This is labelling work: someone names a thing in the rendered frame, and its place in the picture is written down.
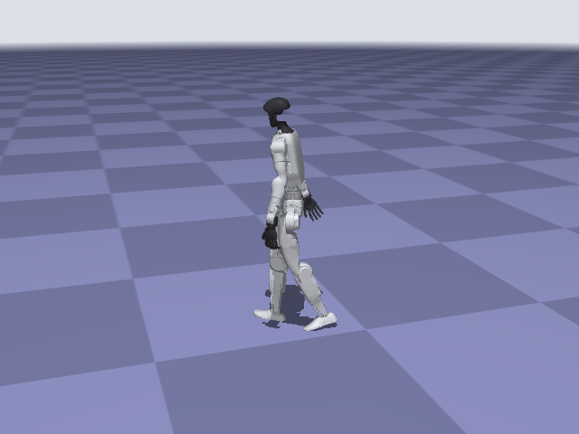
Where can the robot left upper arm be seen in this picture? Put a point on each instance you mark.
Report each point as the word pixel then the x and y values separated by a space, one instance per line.
pixel 279 150

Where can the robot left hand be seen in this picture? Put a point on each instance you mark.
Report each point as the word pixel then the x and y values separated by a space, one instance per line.
pixel 270 235

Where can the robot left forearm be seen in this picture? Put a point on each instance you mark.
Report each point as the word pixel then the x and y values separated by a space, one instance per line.
pixel 277 195

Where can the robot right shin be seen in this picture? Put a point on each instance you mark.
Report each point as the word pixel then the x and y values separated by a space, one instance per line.
pixel 277 281

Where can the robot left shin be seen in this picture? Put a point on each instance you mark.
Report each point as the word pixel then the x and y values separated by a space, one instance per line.
pixel 309 287

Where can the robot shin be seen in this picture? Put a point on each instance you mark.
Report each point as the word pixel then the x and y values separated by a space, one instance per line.
pixel 277 281
pixel 309 287

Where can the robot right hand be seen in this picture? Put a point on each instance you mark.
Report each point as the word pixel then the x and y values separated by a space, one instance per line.
pixel 310 204

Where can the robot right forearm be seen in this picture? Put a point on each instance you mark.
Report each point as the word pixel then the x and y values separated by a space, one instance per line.
pixel 304 189

